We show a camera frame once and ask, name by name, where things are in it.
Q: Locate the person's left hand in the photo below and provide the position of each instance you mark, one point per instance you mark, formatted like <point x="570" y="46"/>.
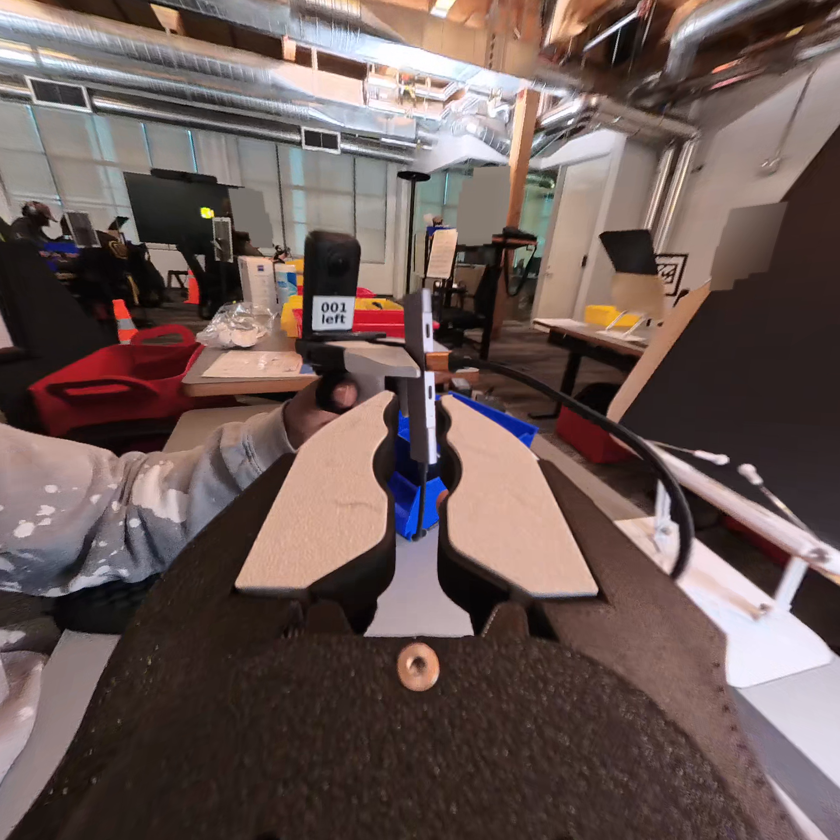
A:
<point x="312" y="413"/>

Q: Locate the person's left forearm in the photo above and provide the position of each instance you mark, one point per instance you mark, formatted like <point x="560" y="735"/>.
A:
<point x="131" y="499"/>

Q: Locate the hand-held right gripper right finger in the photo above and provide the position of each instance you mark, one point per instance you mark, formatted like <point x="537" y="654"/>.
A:
<point x="512" y="518"/>

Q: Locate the white carton box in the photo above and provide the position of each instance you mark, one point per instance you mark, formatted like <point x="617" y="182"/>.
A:
<point x="256" y="282"/>

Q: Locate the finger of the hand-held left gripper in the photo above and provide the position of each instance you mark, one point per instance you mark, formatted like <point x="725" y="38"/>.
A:
<point x="380" y="364"/>

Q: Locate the wooden pillar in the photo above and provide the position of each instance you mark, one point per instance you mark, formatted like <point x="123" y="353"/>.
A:
<point x="523" y="164"/>

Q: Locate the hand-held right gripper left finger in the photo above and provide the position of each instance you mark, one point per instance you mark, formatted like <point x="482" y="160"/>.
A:
<point x="315" y="512"/>

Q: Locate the white door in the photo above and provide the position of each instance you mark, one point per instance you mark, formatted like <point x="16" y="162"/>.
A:
<point x="577" y="249"/>

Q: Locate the black tv screen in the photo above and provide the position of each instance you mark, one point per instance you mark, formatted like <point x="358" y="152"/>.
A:
<point x="170" y="210"/>

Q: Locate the white easel board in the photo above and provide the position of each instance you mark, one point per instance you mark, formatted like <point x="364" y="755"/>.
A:
<point x="443" y="253"/>

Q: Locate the white paper sheet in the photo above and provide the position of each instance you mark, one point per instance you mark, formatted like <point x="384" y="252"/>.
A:
<point x="256" y="364"/>

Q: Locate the red tote basket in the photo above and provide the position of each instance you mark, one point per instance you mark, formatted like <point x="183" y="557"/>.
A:
<point x="98" y="394"/>

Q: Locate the yellow plastic bin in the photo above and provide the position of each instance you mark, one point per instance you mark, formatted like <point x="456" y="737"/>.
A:
<point x="292" y="321"/>
<point x="607" y="316"/>

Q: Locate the black floor lamp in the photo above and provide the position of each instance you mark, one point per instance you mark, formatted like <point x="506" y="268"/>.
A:
<point x="412" y="223"/>

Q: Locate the desk with black legs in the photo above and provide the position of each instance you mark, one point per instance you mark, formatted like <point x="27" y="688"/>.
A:
<point x="571" y="328"/>

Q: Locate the blue plastic bin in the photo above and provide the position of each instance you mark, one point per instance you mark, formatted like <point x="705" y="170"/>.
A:
<point x="505" y="423"/>

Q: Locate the black board on white stand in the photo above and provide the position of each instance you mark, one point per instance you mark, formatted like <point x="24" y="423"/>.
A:
<point x="754" y="394"/>
<point x="627" y="253"/>

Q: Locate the black office chair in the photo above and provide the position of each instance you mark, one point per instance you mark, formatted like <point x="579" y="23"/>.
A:
<point x="469" y="308"/>

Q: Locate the orange traffic cone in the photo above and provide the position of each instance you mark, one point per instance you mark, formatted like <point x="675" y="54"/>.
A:
<point x="191" y="289"/>
<point x="124" y="325"/>

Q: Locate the red fabric box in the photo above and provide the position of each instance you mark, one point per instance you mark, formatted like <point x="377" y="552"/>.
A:
<point x="597" y="433"/>

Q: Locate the silver air duct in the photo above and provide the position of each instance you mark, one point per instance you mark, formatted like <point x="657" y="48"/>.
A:
<point x="131" y="39"/>

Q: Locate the clear plastic bag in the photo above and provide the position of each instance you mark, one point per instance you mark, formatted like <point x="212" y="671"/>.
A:
<point x="233" y="328"/>

